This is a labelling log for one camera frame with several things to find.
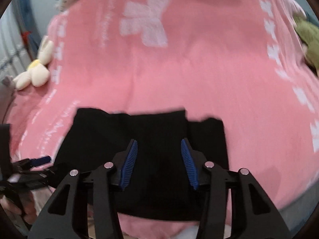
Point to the person's left hand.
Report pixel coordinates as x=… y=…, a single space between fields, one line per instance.
x=10 y=208

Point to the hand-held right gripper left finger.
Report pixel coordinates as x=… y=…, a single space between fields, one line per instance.
x=129 y=164

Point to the cream flower plush toy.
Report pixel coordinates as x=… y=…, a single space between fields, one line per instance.
x=37 y=72

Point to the olive green puffer jacket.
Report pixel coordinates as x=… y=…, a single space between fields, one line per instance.
x=309 y=42

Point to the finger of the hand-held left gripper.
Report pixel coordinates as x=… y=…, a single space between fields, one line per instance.
x=39 y=161

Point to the black pants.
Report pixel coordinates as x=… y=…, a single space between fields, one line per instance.
x=154 y=134

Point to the pink bow-print blanket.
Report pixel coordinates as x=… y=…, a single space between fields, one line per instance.
x=199 y=67

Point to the striped curtain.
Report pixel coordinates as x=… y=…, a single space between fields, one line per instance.
x=12 y=49

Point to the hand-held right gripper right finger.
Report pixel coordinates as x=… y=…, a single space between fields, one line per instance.
x=190 y=164

